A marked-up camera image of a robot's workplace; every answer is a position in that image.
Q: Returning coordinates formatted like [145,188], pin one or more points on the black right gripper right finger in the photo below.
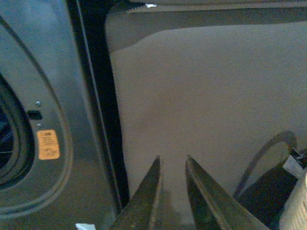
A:
[212,207]

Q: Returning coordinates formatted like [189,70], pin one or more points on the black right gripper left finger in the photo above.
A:
[142,212]

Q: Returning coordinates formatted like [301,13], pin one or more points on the grey front-load washing machine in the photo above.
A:
[55,74]

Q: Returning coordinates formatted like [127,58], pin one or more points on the white tape strip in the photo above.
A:
[85,226]

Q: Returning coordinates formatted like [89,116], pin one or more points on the orange warning sticker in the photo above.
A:
[48,145]

